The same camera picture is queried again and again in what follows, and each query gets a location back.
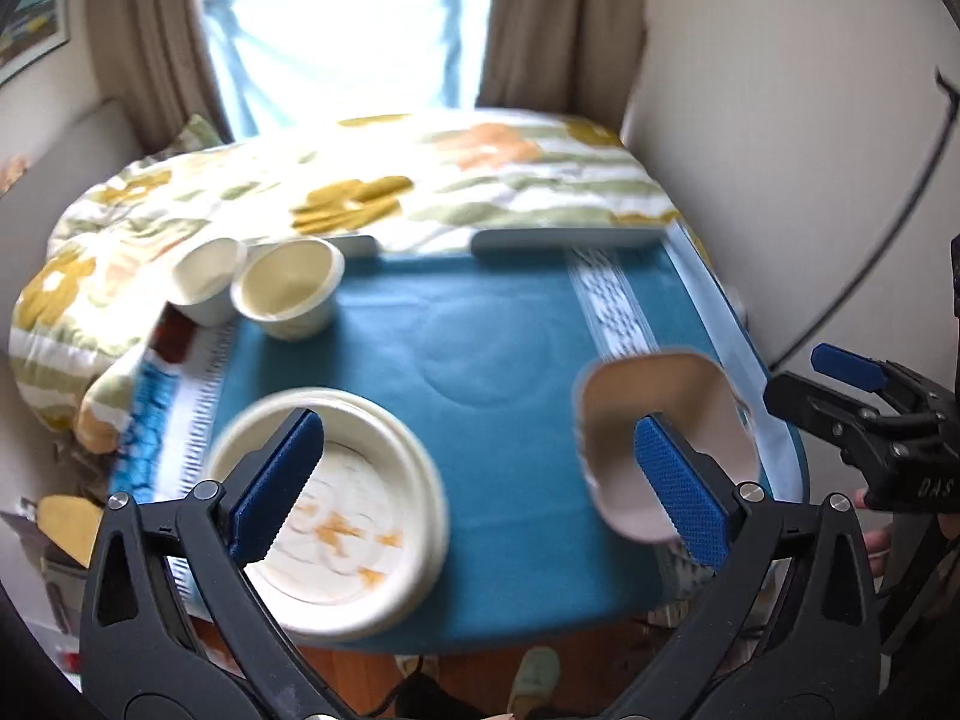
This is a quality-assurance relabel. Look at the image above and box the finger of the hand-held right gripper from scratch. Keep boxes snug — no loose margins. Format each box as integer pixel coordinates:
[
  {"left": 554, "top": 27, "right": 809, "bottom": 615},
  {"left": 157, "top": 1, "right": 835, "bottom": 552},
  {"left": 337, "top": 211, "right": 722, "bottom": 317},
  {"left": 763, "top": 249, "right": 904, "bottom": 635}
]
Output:
[
  {"left": 812, "top": 343, "right": 950, "bottom": 410},
  {"left": 763, "top": 370, "right": 871, "bottom": 455}
]

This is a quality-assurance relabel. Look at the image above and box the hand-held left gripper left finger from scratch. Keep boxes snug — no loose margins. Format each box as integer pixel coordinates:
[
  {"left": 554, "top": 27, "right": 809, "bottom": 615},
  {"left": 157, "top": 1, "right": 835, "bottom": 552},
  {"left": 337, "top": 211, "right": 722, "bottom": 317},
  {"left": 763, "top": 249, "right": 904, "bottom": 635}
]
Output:
[{"left": 79, "top": 406, "right": 346, "bottom": 720}]

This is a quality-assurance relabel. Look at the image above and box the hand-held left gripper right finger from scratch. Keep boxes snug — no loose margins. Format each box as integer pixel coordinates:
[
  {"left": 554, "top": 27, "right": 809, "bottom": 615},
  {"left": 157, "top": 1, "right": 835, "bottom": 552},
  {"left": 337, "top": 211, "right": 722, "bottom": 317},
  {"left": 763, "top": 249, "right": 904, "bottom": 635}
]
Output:
[{"left": 611, "top": 412, "right": 880, "bottom": 720}]

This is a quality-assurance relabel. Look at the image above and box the pink square bowl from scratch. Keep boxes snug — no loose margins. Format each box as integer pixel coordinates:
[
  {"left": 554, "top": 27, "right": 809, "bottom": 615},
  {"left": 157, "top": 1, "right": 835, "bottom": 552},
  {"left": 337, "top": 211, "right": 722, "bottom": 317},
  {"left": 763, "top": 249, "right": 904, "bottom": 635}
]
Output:
[{"left": 572, "top": 348, "right": 761, "bottom": 545}]

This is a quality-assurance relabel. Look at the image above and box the yellow-centred white plate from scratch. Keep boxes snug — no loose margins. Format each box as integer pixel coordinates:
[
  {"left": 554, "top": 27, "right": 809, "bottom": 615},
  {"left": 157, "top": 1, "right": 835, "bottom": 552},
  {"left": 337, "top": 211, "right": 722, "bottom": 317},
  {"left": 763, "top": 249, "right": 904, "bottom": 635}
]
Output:
[{"left": 201, "top": 387, "right": 452, "bottom": 644}]

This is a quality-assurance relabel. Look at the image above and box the person's right hand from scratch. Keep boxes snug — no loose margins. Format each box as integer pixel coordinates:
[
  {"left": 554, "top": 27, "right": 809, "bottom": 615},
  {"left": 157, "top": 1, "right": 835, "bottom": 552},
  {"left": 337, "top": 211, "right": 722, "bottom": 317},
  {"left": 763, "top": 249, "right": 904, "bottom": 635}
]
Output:
[{"left": 853, "top": 487, "right": 899, "bottom": 563}]

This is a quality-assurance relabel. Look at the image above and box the light blue sheet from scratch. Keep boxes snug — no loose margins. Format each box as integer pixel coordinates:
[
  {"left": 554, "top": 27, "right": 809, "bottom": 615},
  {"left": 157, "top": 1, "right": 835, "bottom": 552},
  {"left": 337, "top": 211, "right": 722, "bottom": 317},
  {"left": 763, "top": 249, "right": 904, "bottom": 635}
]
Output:
[{"left": 664, "top": 219, "right": 775, "bottom": 395}]

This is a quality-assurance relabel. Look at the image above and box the curved black stand rod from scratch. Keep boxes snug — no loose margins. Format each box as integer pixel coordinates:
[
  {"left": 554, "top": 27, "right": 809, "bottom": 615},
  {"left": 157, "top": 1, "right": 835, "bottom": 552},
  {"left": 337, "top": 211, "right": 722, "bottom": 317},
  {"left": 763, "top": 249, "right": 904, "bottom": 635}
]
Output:
[{"left": 776, "top": 67, "right": 960, "bottom": 370}]

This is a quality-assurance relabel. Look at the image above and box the cream round bowl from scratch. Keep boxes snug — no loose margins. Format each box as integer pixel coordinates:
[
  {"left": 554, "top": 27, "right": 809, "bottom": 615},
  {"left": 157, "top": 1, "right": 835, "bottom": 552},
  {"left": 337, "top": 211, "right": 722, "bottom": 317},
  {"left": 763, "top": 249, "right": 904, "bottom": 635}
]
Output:
[{"left": 230, "top": 237, "right": 347, "bottom": 344}]

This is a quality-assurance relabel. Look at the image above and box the yellow cushion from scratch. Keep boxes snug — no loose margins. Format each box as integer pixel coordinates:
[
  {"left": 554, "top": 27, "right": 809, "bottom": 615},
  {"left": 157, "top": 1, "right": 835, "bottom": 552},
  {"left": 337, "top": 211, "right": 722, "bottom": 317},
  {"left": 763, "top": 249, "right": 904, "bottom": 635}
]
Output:
[{"left": 36, "top": 493, "right": 104, "bottom": 569}]

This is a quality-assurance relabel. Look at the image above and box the white round bowl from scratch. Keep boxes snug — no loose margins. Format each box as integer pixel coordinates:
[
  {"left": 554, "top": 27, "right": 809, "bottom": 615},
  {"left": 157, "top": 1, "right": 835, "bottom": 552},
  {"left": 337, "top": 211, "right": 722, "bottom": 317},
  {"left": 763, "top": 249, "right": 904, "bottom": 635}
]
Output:
[{"left": 165, "top": 237, "right": 250, "bottom": 328}]

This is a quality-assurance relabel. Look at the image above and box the blue patterned tablecloth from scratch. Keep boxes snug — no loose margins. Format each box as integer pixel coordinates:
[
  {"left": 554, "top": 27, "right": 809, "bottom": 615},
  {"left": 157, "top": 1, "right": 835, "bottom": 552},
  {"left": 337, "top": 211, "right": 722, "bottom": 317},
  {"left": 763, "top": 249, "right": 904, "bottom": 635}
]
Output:
[{"left": 109, "top": 244, "right": 809, "bottom": 646}]

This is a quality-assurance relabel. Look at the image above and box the green slipper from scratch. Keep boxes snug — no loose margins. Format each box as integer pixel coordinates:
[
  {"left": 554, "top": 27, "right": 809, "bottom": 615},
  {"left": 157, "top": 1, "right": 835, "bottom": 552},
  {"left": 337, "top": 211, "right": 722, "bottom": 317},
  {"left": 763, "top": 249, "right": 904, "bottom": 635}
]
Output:
[{"left": 508, "top": 645, "right": 563, "bottom": 718}]

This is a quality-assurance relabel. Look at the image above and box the floral striped duvet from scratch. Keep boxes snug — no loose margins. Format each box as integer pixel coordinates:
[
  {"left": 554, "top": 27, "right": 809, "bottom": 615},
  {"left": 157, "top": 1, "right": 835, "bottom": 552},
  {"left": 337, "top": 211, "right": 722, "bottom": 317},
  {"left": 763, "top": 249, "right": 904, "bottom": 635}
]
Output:
[{"left": 7, "top": 111, "right": 683, "bottom": 458}]

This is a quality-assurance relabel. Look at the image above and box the green striped pillow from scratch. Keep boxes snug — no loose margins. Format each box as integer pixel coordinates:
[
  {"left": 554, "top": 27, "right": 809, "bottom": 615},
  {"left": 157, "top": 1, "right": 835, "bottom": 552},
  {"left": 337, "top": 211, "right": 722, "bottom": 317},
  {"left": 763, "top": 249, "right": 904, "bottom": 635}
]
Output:
[{"left": 159, "top": 114, "right": 227, "bottom": 160}]

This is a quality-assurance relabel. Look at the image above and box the grey padded headboard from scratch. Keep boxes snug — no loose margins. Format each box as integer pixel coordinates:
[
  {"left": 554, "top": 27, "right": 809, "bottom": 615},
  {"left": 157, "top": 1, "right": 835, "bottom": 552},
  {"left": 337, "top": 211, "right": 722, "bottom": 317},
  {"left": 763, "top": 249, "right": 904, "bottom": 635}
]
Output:
[{"left": 0, "top": 96, "right": 145, "bottom": 271}]

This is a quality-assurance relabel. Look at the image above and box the light blue window cloth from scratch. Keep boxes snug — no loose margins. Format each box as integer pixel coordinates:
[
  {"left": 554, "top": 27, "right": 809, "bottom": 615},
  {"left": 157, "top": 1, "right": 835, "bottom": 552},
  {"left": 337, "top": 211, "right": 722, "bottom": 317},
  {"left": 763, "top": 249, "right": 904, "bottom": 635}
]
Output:
[{"left": 201, "top": 0, "right": 497, "bottom": 142}]

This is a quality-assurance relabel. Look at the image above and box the brown curtain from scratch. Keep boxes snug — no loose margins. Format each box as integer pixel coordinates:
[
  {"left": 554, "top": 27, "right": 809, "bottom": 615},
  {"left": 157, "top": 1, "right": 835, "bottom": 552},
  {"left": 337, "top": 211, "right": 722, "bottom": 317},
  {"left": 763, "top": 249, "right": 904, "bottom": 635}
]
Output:
[
  {"left": 474, "top": 0, "right": 655, "bottom": 137},
  {"left": 84, "top": 0, "right": 235, "bottom": 147}
]

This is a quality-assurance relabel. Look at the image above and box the framed town picture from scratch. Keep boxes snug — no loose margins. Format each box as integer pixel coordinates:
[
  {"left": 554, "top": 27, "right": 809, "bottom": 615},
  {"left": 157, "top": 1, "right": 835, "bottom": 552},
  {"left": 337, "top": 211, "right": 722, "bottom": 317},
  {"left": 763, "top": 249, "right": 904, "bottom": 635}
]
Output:
[{"left": 0, "top": 0, "right": 74, "bottom": 85}]

